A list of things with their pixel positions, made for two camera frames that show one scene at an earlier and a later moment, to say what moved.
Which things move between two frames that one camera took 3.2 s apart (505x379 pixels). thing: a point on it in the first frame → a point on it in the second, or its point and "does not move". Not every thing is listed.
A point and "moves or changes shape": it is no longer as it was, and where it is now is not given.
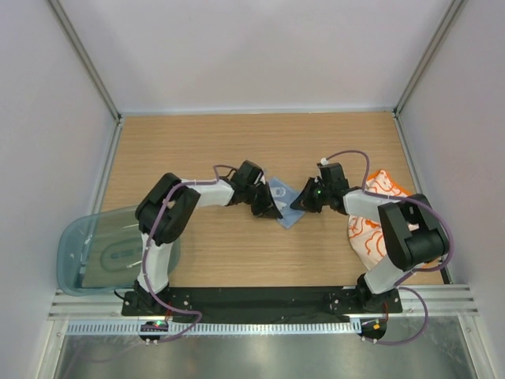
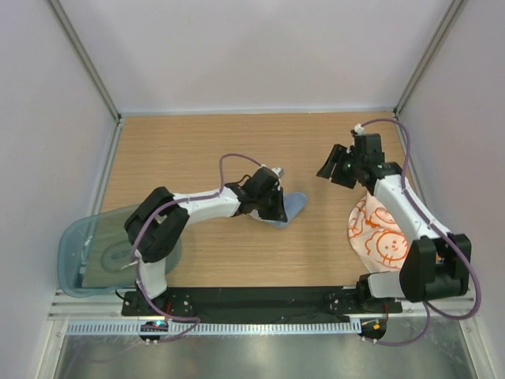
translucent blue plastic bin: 102,253 does not move
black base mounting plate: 260,304 does not move
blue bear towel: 285,194 moves or changes shape
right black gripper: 304,201 → 338,155
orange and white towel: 365,235 does not move
